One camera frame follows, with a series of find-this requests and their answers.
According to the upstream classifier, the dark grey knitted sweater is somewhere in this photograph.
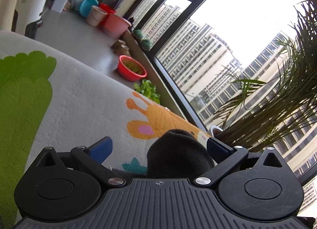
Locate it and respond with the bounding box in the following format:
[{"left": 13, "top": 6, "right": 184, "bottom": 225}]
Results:
[{"left": 109, "top": 129, "right": 215, "bottom": 178}]

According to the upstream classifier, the red basin with greens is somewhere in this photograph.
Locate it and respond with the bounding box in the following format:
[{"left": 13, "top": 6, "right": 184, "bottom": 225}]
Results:
[{"left": 117, "top": 55, "right": 147, "bottom": 82}]

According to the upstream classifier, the red plastic bucket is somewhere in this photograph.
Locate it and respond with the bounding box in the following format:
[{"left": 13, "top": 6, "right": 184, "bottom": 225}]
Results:
[{"left": 99, "top": 3, "right": 116, "bottom": 16}]

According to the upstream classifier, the tall palm plant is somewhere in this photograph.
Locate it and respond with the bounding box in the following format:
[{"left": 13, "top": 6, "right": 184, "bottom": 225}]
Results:
[{"left": 213, "top": 0, "right": 317, "bottom": 153}]

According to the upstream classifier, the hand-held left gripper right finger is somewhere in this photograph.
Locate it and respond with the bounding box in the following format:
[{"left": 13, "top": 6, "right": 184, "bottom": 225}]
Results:
[{"left": 194, "top": 137, "right": 284, "bottom": 187}]

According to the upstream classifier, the pink plastic basin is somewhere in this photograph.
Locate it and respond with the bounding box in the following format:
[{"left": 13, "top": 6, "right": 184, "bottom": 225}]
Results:
[{"left": 100, "top": 14, "right": 132, "bottom": 39}]

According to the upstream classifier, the leafy green plant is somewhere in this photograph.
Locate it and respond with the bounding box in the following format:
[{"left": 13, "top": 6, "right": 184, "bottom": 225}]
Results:
[{"left": 134, "top": 79, "right": 161, "bottom": 104}]

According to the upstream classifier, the beige plastic bucket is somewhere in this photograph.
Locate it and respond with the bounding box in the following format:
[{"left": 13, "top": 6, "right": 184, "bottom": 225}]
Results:
[{"left": 86, "top": 6, "right": 108, "bottom": 27}]

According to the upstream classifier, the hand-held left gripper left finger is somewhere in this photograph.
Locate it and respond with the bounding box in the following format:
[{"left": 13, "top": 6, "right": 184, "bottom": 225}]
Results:
[{"left": 37, "top": 136, "right": 127, "bottom": 187}]

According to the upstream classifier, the blue plastic basin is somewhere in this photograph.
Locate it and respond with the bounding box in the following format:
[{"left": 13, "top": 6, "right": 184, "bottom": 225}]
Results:
[{"left": 79, "top": 0, "right": 99, "bottom": 18}]

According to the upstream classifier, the animal printed blanket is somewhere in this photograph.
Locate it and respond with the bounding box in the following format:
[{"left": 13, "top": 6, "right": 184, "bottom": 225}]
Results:
[{"left": 0, "top": 30, "right": 216, "bottom": 222}]

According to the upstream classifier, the white plant pot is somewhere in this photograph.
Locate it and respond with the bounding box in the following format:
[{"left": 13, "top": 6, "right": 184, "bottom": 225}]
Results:
[{"left": 210, "top": 125, "right": 223, "bottom": 137}]

